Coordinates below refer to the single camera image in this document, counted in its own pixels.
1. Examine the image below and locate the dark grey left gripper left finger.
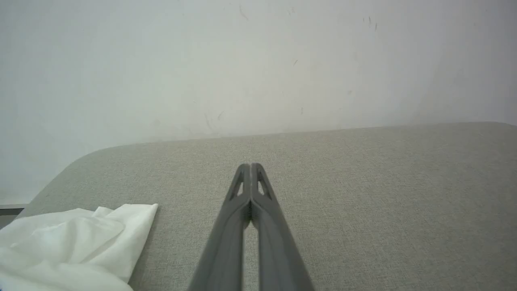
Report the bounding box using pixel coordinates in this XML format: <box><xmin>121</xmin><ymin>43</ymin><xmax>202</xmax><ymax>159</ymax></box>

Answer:
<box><xmin>188</xmin><ymin>163</ymin><xmax>251</xmax><ymax>291</ymax></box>

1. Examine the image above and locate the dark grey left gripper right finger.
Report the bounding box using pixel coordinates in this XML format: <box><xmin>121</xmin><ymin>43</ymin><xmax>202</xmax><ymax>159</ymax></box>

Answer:
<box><xmin>250</xmin><ymin>163</ymin><xmax>316</xmax><ymax>291</ymax></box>

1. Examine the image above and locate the white shirt with grey stitching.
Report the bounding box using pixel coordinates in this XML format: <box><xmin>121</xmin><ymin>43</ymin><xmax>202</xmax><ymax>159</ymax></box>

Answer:
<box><xmin>0</xmin><ymin>203</ymin><xmax>159</xmax><ymax>291</ymax></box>

